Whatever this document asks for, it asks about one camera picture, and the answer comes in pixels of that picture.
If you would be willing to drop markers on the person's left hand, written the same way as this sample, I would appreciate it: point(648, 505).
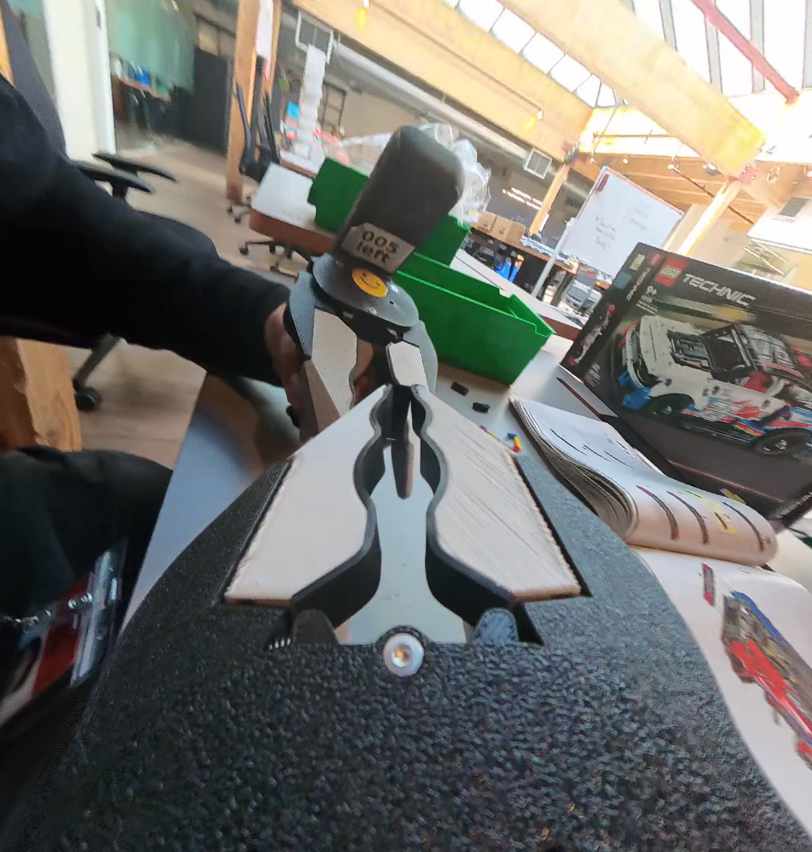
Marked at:
point(284, 353)

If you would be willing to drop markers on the open instruction booklet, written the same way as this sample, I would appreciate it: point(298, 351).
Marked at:
point(579, 452)

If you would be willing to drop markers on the cardboard boxes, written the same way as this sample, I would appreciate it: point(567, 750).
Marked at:
point(499, 227)

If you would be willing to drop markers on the whiteboard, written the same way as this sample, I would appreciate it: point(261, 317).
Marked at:
point(619, 226)

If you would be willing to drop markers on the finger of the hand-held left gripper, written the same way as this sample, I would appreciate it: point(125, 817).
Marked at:
point(407, 365)
point(329, 373)

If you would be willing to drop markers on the grey desk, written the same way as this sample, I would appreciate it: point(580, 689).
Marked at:
point(246, 466)

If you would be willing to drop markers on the toy car set box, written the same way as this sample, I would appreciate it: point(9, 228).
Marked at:
point(712, 373)

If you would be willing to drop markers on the white table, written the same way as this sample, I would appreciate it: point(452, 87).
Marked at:
point(279, 206)

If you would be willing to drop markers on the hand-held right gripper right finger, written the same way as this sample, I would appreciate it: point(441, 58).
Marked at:
point(499, 532)

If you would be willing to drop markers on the person's left forearm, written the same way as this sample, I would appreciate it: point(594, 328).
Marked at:
point(113, 279)

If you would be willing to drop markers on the black wheeled office chair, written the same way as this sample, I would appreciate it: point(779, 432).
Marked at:
point(252, 146)
point(126, 176)

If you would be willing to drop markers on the clear plastic bag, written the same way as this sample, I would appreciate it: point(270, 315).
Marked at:
point(472, 173)

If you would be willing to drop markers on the car picture paper sheet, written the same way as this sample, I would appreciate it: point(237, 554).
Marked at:
point(765, 665)

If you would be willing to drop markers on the red and metal object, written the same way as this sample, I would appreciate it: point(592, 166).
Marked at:
point(79, 632)

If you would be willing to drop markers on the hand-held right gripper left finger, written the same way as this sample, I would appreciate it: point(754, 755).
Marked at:
point(299, 532)

